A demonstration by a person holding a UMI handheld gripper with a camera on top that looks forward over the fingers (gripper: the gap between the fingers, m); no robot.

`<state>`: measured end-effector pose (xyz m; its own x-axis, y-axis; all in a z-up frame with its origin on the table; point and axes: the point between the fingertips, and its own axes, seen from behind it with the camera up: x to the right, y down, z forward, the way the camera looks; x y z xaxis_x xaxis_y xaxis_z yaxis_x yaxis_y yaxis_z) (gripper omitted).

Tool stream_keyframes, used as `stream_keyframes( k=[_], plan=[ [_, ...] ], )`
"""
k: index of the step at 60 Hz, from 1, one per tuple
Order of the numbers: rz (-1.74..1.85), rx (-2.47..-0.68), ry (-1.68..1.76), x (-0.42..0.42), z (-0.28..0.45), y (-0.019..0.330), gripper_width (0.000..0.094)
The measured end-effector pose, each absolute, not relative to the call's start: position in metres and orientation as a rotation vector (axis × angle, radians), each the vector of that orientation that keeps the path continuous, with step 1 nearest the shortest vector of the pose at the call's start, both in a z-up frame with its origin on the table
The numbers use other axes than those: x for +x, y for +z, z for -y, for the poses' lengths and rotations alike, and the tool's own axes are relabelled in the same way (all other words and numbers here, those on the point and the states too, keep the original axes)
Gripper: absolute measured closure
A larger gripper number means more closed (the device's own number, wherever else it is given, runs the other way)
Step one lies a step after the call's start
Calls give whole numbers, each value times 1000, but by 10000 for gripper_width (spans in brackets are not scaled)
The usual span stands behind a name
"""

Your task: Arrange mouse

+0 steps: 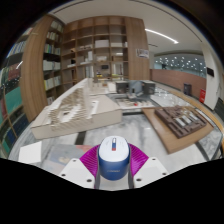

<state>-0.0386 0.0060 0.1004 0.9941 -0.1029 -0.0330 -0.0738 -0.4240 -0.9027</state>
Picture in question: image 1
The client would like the bookcase with coloured books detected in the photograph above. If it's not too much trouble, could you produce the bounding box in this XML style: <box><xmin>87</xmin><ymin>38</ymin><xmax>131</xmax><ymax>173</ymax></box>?
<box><xmin>0</xmin><ymin>28</ymin><xmax>34</xmax><ymax>158</ymax></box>

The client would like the group of small ceiling lights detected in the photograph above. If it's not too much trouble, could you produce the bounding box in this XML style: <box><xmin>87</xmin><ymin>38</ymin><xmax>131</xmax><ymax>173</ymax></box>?
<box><xmin>154</xmin><ymin>55</ymin><xmax>204</xmax><ymax>72</ymax></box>

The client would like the white slatted architectural model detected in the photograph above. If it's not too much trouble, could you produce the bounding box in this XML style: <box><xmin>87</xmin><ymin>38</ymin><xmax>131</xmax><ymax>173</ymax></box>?
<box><xmin>29</xmin><ymin>78</ymin><xmax>124</xmax><ymax>140</ymax></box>

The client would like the wooden bookshelf with pale books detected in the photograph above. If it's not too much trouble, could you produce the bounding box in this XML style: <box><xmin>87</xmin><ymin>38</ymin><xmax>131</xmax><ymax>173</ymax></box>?
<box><xmin>42</xmin><ymin>18</ymin><xmax>65</xmax><ymax>106</ymax></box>

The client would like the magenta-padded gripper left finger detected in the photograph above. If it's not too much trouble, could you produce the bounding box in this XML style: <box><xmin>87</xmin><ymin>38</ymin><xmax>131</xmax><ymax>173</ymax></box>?
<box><xmin>58</xmin><ymin>143</ymin><xmax>102</xmax><ymax>190</ymax></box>

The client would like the grey box architectural model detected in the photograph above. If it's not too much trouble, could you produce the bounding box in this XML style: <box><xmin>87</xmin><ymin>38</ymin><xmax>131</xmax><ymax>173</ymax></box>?
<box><xmin>114</xmin><ymin>79</ymin><xmax>157</xmax><ymax>96</ymax></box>

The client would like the brown architectural model on board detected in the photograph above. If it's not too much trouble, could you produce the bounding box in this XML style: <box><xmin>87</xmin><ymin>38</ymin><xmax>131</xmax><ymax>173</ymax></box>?
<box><xmin>142</xmin><ymin>105</ymin><xmax>215</xmax><ymax>155</ymax></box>

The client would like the wooden display shelf unit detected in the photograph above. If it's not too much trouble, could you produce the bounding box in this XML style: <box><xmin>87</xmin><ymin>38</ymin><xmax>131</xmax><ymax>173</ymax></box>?
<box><xmin>61</xmin><ymin>15</ymin><xmax>151</xmax><ymax>88</ymax></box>

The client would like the blue and white computer mouse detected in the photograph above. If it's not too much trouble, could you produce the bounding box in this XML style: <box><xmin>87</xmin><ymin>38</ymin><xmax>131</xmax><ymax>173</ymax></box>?
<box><xmin>97</xmin><ymin>135</ymin><xmax>132</xmax><ymax>182</ymax></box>

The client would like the long ceiling light strip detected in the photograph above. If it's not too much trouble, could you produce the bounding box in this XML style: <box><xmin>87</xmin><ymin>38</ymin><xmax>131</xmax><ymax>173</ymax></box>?
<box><xmin>144</xmin><ymin>28</ymin><xmax>180</xmax><ymax>45</ymax></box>

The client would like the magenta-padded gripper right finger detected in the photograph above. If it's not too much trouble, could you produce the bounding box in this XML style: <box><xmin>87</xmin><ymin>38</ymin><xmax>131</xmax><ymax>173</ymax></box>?
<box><xmin>128</xmin><ymin>143</ymin><xmax>170</xmax><ymax>189</ymax></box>

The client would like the red sign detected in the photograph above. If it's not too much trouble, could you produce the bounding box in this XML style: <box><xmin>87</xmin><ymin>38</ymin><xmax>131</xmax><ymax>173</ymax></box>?
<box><xmin>199</xmin><ymin>88</ymin><xmax>207</xmax><ymax>104</ymax></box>

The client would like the flat white site model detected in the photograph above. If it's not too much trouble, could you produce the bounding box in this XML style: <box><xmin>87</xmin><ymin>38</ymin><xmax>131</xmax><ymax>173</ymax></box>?
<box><xmin>114</xmin><ymin>96</ymin><xmax>156</xmax><ymax>111</ymax></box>

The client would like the poster on wooden panel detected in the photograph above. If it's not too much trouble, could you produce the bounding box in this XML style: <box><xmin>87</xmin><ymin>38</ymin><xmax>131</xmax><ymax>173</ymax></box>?
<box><xmin>135</xmin><ymin>48</ymin><xmax>150</xmax><ymax>59</ymax></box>

